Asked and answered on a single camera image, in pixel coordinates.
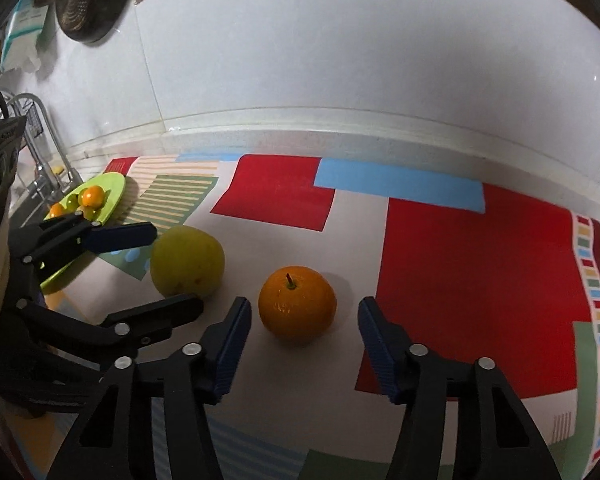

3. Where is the large orange with stem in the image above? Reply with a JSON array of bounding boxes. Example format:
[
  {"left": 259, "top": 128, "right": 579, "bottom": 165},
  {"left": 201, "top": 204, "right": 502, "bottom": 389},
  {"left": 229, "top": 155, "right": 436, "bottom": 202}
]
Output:
[{"left": 258, "top": 266, "right": 338, "bottom": 343}]

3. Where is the chrome faucet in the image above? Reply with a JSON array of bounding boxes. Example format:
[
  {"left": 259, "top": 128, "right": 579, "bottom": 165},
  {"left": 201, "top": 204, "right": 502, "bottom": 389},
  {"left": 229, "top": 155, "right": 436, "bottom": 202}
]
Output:
[{"left": 5, "top": 92, "right": 83, "bottom": 201}]

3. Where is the colourful patterned mat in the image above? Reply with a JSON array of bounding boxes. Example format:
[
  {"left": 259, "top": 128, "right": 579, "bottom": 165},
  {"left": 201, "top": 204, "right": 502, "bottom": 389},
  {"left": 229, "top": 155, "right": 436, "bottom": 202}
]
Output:
[{"left": 10, "top": 154, "right": 600, "bottom": 480}]

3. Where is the dark round hanging object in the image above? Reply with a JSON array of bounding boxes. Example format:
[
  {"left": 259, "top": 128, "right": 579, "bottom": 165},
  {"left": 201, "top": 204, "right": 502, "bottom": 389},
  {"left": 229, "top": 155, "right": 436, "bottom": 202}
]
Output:
[{"left": 55, "top": 0, "right": 134, "bottom": 43}]

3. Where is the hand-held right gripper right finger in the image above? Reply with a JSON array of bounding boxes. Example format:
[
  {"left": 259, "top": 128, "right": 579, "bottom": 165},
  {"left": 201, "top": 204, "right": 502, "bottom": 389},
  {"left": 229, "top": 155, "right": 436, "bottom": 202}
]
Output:
[{"left": 357, "top": 296, "right": 563, "bottom": 480}]

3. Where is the green plate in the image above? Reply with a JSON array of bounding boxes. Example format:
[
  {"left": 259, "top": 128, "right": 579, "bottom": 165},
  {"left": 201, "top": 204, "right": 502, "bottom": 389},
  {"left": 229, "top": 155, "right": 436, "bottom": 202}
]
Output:
[{"left": 40, "top": 172, "right": 127, "bottom": 295}]

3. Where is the large yellow-green round fruit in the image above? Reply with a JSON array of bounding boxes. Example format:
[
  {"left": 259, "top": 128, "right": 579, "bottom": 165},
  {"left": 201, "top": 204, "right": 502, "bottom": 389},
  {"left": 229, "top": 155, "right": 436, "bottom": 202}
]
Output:
[{"left": 150, "top": 225, "right": 226, "bottom": 301}]

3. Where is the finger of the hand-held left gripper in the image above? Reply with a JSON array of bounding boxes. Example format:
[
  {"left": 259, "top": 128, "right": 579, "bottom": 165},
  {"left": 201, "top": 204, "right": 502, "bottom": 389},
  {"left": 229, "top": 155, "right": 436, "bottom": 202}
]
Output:
[
  {"left": 15, "top": 293, "right": 205, "bottom": 368},
  {"left": 9, "top": 212, "right": 158, "bottom": 276}
]

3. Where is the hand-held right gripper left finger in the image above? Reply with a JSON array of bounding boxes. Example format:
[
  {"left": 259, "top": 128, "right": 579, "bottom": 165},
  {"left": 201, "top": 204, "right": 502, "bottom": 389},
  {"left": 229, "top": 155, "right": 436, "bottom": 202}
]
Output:
[{"left": 47, "top": 296, "right": 253, "bottom": 480}]

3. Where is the white hanging packet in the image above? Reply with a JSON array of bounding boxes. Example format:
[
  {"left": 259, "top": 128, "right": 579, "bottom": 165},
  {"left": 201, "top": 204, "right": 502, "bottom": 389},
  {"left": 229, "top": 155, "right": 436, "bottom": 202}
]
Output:
[{"left": 0, "top": 0, "right": 56, "bottom": 76}]

